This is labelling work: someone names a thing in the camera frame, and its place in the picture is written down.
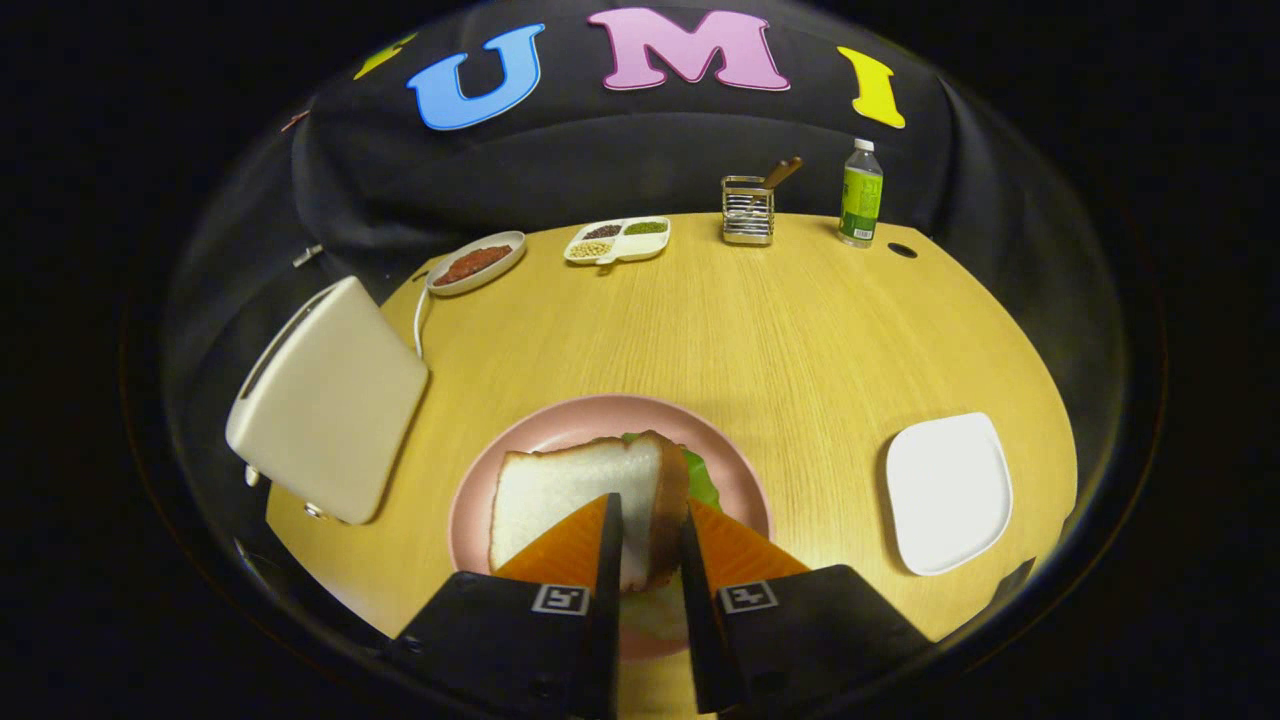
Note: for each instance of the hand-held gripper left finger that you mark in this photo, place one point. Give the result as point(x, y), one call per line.
point(605, 620)

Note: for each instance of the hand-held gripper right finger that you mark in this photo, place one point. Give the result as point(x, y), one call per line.
point(705, 640)

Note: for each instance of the toasted white bread slice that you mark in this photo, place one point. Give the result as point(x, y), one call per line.
point(560, 490)

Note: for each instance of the green lettuce leaf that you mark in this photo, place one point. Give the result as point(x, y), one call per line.
point(703, 480)

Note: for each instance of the pink round plate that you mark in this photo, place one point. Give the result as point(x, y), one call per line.
point(560, 425)

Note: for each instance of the white square plate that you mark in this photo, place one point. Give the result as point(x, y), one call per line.
point(948, 493)

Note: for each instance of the cream white toaster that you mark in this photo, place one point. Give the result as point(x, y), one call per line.
point(330, 400)

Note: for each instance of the white divided seed dish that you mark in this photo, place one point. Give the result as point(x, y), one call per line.
point(615, 250)

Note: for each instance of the oval grey plate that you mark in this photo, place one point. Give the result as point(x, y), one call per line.
point(505, 262)

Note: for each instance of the red meat patty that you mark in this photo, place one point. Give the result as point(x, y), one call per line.
point(472, 265)

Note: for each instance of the green label water bottle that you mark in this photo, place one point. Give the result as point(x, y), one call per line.
point(860, 200)

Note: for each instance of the silver cloth clip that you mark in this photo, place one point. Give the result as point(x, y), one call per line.
point(307, 255)

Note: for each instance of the pink cloth clip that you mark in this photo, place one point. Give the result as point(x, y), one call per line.
point(295, 121)

